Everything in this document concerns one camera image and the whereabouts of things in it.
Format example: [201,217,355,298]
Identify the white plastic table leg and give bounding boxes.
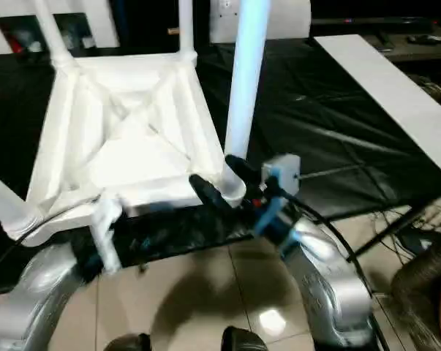
[37,0,77,72]
[0,167,42,238]
[178,0,198,61]
[219,0,273,198]

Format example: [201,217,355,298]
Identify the white plastic table top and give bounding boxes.
[7,50,249,249]

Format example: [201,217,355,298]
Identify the dark robot left foot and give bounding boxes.
[106,332,150,351]

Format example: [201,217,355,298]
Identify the dark robot foot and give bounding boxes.
[106,332,150,351]
[222,326,265,351]

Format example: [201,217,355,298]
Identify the black work mat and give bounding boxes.
[0,36,441,297]

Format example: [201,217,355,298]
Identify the black stand leg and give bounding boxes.
[355,204,426,255]

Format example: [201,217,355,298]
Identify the dark robot right foot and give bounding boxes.
[222,326,265,351]

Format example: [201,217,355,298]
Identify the black floor device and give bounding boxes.
[399,230,431,253]

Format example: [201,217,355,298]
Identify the white flat board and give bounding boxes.
[313,34,441,180]

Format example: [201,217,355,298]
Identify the black box with gold label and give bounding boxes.
[117,0,214,48]

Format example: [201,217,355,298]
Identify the brown woven stool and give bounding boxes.
[391,241,441,351]

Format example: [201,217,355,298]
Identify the white glass-door cabinet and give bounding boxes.
[0,0,121,56]

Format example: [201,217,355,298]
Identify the dark low table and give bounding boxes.
[309,16,441,92]

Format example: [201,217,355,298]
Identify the black remote control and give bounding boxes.
[408,34,441,44]

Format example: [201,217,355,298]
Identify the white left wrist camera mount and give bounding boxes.
[90,197,124,275]

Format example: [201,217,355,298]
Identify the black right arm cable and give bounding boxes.
[274,186,391,351]

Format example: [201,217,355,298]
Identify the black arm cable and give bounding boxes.
[0,195,100,282]
[274,186,391,351]

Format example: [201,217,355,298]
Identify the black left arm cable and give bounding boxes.
[0,195,100,282]

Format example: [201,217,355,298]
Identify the grey floor wires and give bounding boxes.
[369,204,441,264]

